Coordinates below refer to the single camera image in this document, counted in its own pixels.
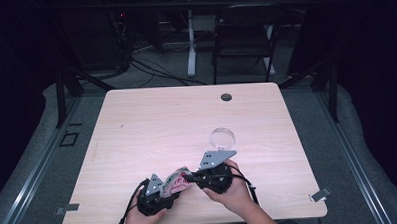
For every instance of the aluminium floor rail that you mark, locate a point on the aluminium floor rail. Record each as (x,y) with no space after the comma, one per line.
(29,184)
(355,166)

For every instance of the person's right hand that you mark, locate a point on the person's right hand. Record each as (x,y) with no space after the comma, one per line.
(236,194)

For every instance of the pink plastic bag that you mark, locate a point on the pink plastic bag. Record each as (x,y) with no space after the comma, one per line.
(175,183)

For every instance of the dark equipment cabinet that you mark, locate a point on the dark equipment cabinet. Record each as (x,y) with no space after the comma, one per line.
(94,45)

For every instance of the clear jar lid with knob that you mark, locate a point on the clear jar lid with knob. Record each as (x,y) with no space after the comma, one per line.
(222,137)

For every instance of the person's left hand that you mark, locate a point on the person's left hand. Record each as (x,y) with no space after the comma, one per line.
(140,220)

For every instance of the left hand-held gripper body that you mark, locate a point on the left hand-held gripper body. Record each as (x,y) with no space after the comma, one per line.
(152,188)

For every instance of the grey tape strip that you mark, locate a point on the grey tape strip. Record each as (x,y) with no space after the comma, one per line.
(68,208)
(320,195)

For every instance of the black metal stand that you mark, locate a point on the black metal stand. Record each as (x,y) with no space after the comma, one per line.
(333,94)
(61,96)

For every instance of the black folding chair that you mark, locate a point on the black folding chair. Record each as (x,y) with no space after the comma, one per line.
(243,30)

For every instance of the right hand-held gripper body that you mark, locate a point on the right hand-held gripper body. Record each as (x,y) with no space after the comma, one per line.
(214,159)

